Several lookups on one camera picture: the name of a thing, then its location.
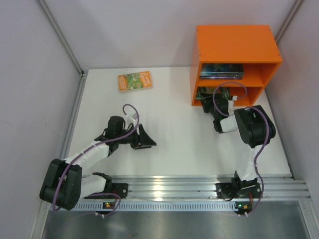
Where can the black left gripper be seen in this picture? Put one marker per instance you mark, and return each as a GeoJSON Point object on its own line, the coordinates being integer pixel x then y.
{"type": "Point", "coordinates": [137, 137]}

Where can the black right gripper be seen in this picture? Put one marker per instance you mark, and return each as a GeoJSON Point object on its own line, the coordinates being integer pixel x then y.
{"type": "Point", "coordinates": [207, 102]}

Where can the purple Robinson Crusoe book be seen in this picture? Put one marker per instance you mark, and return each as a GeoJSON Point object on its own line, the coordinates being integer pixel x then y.
{"type": "Point", "coordinates": [220, 77]}

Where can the blue ocean cover book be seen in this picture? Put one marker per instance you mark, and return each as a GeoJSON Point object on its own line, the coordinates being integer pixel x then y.
{"type": "Point", "coordinates": [210, 69]}

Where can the orange green treehouse book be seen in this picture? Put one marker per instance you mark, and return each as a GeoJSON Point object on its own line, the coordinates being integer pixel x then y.
{"type": "Point", "coordinates": [135, 81]}

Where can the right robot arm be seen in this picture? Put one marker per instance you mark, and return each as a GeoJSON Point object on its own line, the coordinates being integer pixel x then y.
{"type": "Point", "coordinates": [255, 129]}

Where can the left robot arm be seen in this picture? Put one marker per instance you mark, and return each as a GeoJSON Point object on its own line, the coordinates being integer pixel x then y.
{"type": "Point", "coordinates": [65, 183]}

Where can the orange wooden shelf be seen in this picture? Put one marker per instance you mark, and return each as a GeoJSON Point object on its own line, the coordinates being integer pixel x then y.
{"type": "Point", "coordinates": [253, 46]}

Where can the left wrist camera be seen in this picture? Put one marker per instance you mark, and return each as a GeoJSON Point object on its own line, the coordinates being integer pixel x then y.
{"type": "Point", "coordinates": [132, 118]}

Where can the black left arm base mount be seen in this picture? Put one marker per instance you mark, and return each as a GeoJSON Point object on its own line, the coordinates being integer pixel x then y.
{"type": "Point", "coordinates": [120, 189]}

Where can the perforated metal cable tray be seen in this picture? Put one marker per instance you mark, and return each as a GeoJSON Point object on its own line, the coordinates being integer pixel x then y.
{"type": "Point", "coordinates": [126, 206]}

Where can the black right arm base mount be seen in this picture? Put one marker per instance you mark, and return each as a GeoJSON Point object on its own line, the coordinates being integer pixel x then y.
{"type": "Point", "coordinates": [228, 192]}

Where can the aluminium front rail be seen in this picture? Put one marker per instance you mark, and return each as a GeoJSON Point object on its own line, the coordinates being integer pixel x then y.
{"type": "Point", "coordinates": [203, 188]}

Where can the aluminium right frame post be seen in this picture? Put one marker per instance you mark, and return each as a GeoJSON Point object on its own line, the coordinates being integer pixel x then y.
{"type": "Point", "coordinates": [289, 18]}

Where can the aluminium frame post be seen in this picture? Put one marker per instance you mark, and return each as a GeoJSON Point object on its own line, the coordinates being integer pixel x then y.
{"type": "Point", "coordinates": [60, 35]}
{"type": "Point", "coordinates": [289, 18]}

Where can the aluminium left frame post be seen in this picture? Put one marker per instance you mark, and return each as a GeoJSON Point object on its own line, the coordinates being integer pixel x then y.
{"type": "Point", "coordinates": [60, 35]}

